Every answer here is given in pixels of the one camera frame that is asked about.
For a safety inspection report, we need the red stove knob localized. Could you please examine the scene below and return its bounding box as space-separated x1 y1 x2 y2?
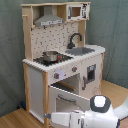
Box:
54 73 60 79
71 66 78 73

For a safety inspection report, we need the white dishwasher door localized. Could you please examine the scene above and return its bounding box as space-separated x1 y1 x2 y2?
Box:
79 55 102 99

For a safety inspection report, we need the right red stove knob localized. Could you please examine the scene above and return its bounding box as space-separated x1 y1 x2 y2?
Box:
71 66 78 73

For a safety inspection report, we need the grey range hood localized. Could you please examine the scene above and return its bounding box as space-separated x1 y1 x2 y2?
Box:
35 5 64 27

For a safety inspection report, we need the small silver pot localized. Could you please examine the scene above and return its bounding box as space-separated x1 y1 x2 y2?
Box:
42 51 58 62

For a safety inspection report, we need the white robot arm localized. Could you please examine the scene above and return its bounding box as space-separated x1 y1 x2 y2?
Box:
45 95 128 128

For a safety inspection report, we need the toy microwave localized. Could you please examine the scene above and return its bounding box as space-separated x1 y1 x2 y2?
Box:
67 3 90 21

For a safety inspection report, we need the silver toy sink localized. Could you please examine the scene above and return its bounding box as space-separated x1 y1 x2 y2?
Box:
66 47 94 56

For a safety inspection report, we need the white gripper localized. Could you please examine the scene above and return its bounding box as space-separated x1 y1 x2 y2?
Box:
45 112 81 128

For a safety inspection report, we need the wooden toy kitchen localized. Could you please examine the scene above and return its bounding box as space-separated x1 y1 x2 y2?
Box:
22 2 105 128

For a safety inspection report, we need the black toy faucet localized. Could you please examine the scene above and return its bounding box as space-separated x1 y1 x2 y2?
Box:
67 33 82 49

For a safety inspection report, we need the left red stove knob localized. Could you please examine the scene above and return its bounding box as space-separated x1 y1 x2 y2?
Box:
54 73 60 79

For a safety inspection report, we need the black toy stovetop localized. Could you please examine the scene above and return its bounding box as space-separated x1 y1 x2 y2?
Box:
34 54 71 66

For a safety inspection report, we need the white oven door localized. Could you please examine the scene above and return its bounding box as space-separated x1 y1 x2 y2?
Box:
49 86 90 112

